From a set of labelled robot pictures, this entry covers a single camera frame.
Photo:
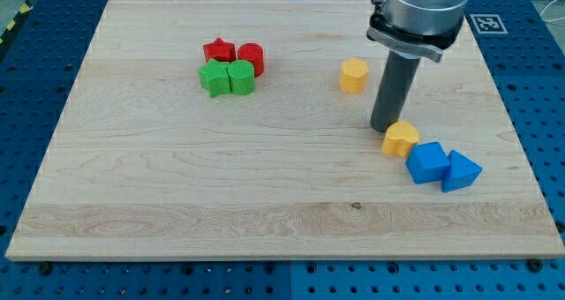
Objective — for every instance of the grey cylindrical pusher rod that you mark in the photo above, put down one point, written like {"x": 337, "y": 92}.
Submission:
{"x": 395, "y": 84}

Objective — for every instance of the wooden board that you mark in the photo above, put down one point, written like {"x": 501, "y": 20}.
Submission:
{"x": 144, "y": 165}

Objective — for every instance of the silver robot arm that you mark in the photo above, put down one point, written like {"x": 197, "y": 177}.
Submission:
{"x": 412, "y": 30}

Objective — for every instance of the yellow heart block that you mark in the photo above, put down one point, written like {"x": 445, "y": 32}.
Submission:
{"x": 399, "y": 139}

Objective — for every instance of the red star block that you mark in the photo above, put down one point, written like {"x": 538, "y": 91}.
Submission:
{"x": 220, "y": 50}

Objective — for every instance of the yellow hexagon block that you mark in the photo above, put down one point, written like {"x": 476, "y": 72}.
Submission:
{"x": 353, "y": 76}

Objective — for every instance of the black yellow hazard tape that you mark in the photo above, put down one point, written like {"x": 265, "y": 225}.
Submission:
{"x": 17, "y": 22}

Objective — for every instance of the blue cube block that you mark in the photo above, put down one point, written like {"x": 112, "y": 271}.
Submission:
{"x": 427, "y": 162}

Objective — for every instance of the red cylinder block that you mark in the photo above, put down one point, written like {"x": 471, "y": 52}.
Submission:
{"x": 253, "y": 53}

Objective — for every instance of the white fiducial marker tag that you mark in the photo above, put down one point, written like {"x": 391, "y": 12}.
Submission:
{"x": 488, "y": 24}

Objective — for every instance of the blue triangle block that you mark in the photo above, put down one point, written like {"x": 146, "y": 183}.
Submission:
{"x": 461, "y": 173}

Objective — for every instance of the green cylinder block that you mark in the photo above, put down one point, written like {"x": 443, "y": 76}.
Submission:
{"x": 241, "y": 76}

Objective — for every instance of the green star block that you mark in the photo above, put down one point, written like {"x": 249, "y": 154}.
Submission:
{"x": 214, "y": 77}

